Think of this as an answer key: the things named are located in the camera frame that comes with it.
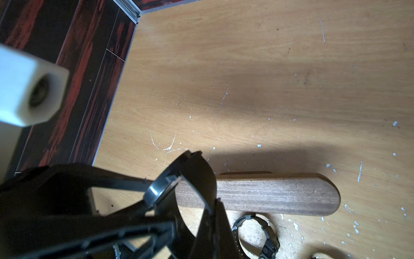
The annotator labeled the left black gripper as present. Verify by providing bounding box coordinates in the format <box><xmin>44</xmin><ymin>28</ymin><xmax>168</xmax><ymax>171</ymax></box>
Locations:
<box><xmin>1</xmin><ymin>164</ymin><xmax>152</xmax><ymax>223</ymax></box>

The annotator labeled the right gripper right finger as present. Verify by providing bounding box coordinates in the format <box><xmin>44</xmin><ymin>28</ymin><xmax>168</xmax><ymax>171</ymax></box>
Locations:
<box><xmin>189</xmin><ymin>199</ymin><xmax>241</xmax><ymax>259</ymax></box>

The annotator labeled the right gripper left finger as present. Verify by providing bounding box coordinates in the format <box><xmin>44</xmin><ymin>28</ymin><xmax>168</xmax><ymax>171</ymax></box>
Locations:
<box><xmin>9</xmin><ymin>215</ymin><xmax>175</xmax><ymax>259</ymax></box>

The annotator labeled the slim black watch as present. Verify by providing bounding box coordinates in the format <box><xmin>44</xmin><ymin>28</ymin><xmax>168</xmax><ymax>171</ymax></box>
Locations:
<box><xmin>143</xmin><ymin>151</ymin><xmax>217</xmax><ymax>259</ymax></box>

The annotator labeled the wooden watch stand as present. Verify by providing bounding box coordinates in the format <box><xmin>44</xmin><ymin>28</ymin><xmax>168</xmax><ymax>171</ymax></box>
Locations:
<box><xmin>175</xmin><ymin>171</ymin><xmax>341</xmax><ymax>216</ymax></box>

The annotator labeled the chunky black watch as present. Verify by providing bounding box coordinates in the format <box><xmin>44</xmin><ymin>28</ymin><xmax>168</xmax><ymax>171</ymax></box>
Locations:
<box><xmin>231</xmin><ymin>214</ymin><xmax>280</xmax><ymax>259</ymax></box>

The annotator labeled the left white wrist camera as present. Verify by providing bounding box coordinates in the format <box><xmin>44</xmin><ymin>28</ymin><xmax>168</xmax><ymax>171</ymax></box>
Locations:
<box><xmin>1</xmin><ymin>44</ymin><xmax>69</xmax><ymax>127</ymax></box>

